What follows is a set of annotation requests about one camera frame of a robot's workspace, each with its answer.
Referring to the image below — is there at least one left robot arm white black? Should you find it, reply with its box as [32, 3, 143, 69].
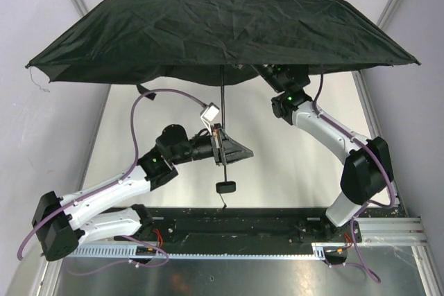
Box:
[31, 124, 254, 261]

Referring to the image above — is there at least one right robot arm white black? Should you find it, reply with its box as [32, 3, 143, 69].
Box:
[253, 64, 395, 237]

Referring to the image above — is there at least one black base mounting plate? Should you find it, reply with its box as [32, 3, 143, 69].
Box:
[134, 207, 362, 243]

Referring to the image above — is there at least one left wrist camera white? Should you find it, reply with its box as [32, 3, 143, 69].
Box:
[200, 103, 220, 131]

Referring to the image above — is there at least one left aluminium table rail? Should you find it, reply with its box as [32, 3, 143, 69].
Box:
[73, 85, 111, 191]

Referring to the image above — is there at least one slotted grey cable duct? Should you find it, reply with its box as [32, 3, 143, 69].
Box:
[68, 243, 347, 260]

